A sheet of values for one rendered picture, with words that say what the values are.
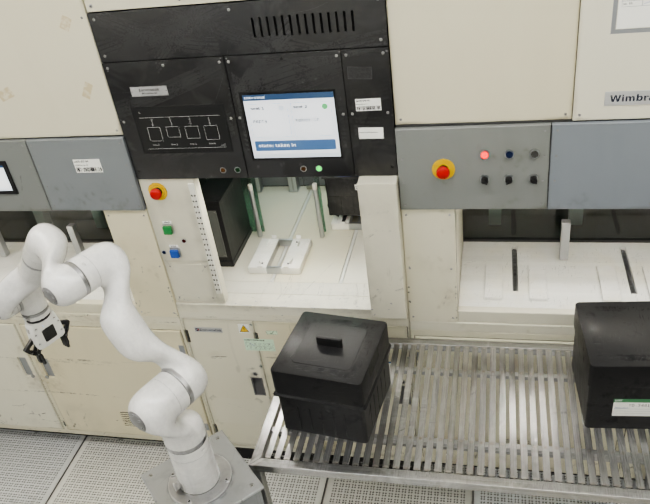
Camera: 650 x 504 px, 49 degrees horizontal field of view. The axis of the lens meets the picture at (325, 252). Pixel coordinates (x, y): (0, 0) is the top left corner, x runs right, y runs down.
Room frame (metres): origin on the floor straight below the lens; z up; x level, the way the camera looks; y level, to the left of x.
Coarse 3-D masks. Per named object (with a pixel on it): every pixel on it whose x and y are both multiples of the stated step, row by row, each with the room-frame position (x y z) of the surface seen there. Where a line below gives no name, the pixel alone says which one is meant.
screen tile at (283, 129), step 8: (256, 104) 2.03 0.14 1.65; (264, 104) 2.02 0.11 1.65; (272, 104) 2.01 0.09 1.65; (280, 104) 2.01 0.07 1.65; (256, 112) 2.03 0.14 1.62; (264, 112) 2.02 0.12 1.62; (272, 112) 2.02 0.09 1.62; (280, 112) 2.01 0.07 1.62; (280, 120) 2.01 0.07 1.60; (288, 120) 2.00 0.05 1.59; (256, 128) 2.03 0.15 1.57; (264, 128) 2.03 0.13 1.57; (272, 128) 2.02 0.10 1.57; (280, 128) 2.01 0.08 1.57; (288, 128) 2.00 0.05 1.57; (256, 136) 2.03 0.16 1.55; (264, 136) 2.03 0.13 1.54; (272, 136) 2.02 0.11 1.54; (280, 136) 2.01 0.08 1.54; (288, 136) 2.01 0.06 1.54
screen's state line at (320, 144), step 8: (256, 144) 2.04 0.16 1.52; (264, 144) 2.03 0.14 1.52; (272, 144) 2.02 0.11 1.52; (280, 144) 2.01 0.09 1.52; (288, 144) 2.01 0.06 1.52; (296, 144) 2.00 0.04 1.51; (304, 144) 1.99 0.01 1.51; (312, 144) 1.99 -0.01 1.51; (320, 144) 1.98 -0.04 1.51; (328, 144) 1.97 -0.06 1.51
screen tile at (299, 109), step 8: (296, 104) 1.99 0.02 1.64; (304, 104) 1.99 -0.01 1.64; (312, 104) 1.98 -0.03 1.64; (320, 104) 1.97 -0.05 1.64; (328, 104) 1.97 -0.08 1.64; (296, 112) 1.99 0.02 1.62; (304, 112) 1.99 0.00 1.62; (312, 112) 1.98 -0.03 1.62; (320, 112) 1.97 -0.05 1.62; (328, 112) 1.97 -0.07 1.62; (328, 120) 1.97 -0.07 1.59; (296, 128) 2.00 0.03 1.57; (304, 128) 1.99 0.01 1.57; (312, 128) 1.98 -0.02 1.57; (320, 128) 1.98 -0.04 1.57; (328, 128) 1.97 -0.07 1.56
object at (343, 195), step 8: (352, 176) 2.49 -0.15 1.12; (328, 184) 2.51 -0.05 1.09; (336, 184) 2.50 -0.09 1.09; (344, 184) 2.49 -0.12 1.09; (352, 184) 2.48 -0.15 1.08; (328, 192) 2.51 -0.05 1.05; (336, 192) 2.50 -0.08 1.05; (344, 192) 2.50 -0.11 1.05; (352, 192) 2.49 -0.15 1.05; (328, 200) 2.51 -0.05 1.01; (336, 200) 2.51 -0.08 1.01; (344, 200) 2.50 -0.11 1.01; (352, 200) 2.49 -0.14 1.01; (336, 208) 2.51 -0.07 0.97; (344, 208) 2.50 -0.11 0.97; (352, 208) 2.49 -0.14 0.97; (344, 216) 2.53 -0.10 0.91
